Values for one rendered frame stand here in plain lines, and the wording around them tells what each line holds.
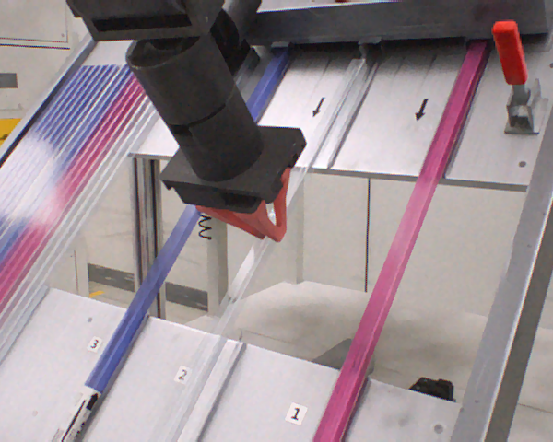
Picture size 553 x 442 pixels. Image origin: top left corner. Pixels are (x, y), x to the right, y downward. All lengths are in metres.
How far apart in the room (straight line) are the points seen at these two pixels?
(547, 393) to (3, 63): 1.47
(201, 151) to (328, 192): 2.14
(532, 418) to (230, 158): 0.63
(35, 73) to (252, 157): 1.45
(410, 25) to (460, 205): 1.74
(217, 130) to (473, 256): 1.98
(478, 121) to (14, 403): 0.49
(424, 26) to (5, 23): 1.36
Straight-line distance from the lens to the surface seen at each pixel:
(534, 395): 1.01
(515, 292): 0.45
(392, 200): 2.44
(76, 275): 2.00
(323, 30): 0.69
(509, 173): 0.53
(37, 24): 1.89
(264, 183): 0.44
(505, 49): 0.49
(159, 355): 0.55
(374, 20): 0.66
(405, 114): 0.60
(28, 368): 0.65
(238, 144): 0.45
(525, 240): 0.47
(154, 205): 1.12
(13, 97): 1.83
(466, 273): 2.39
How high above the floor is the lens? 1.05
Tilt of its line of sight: 13 degrees down
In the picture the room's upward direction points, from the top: straight up
